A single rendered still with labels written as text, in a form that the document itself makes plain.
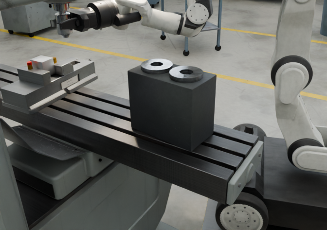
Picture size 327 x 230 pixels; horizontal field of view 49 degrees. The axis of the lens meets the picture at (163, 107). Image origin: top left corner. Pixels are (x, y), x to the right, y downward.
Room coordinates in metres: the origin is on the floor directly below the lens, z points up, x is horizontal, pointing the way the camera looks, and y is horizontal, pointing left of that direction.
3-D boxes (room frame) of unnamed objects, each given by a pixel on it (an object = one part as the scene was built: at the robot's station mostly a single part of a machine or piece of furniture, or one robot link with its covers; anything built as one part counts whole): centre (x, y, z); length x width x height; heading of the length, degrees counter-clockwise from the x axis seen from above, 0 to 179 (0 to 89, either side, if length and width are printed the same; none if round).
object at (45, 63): (1.18, 0.42, 1.07); 0.06 x 0.05 x 0.06; 60
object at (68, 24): (1.08, 0.28, 1.24); 0.06 x 0.02 x 0.03; 134
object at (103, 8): (1.17, 0.24, 1.24); 0.13 x 0.12 x 0.10; 44
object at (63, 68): (1.23, 0.40, 1.05); 0.12 x 0.06 x 0.04; 60
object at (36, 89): (1.21, 0.41, 1.02); 0.35 x 0.15 x 0.11; 150
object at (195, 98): (0.91, -0.02, 1.06); 0.22 x 0.12 x 0.20; 52
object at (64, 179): (1.11, 0.31, 0.82); 0.50 x 0.35 x 0.12; 147
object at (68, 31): (1.11, 0.31, 1.23); 0.05 x 0.05 x 0.06
